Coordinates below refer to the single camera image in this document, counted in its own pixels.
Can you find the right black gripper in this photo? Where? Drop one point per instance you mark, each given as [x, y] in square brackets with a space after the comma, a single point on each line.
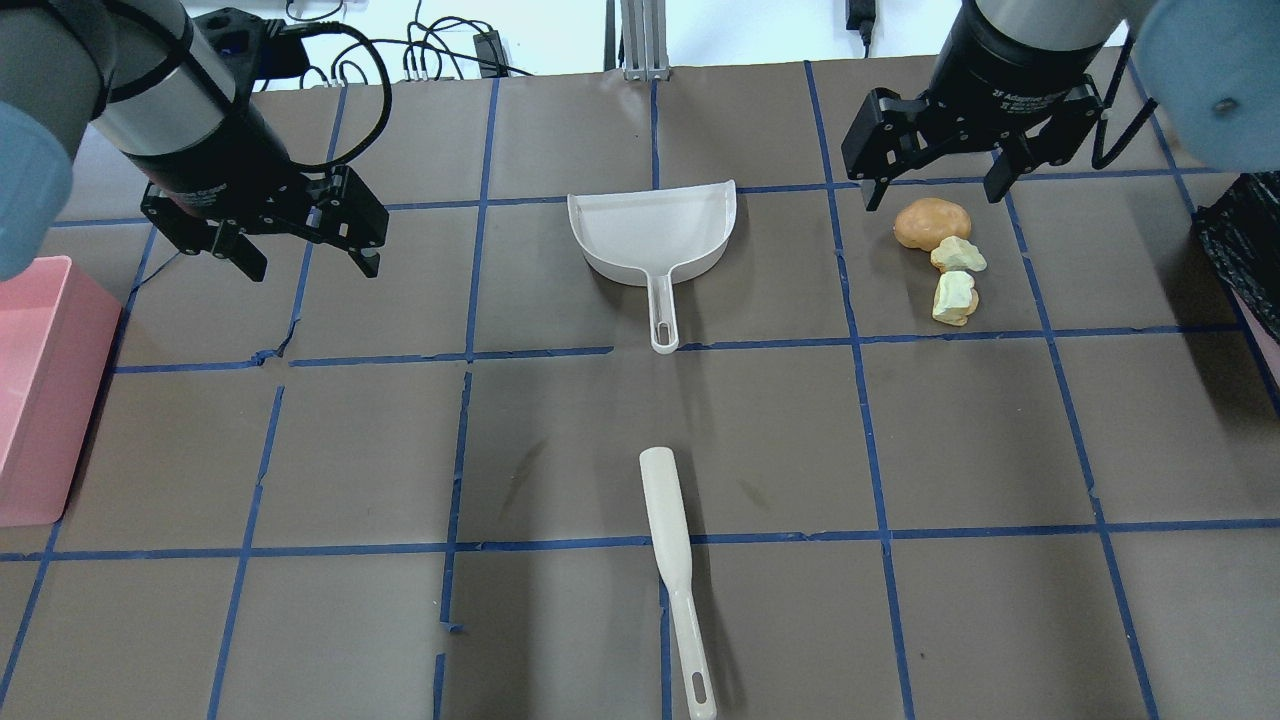
[1010, 62]

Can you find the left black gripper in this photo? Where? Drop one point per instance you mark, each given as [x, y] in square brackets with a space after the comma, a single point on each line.
[222, 150]

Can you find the yellow sponge chunk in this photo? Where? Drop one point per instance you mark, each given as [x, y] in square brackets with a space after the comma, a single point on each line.
[955, 298]
[955, 254]

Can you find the beige plastic dustpan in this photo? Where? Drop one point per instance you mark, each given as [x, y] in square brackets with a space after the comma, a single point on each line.
[655, 239]

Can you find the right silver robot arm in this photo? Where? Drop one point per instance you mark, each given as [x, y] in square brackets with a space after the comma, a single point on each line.
[1030, 81]

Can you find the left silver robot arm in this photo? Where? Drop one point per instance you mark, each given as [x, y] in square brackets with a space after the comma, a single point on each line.
[173, 94]

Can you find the pink plastic bin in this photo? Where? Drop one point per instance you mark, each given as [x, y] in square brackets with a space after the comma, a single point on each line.
[57, 328]

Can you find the black bag lined bin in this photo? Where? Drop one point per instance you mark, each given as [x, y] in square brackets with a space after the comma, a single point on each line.
[1240, 234]

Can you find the black power adapter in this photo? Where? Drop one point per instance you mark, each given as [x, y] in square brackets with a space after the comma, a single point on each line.
[490, 55]

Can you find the aluminium frame post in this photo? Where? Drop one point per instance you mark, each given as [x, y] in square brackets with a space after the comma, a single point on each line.
[644, 40]

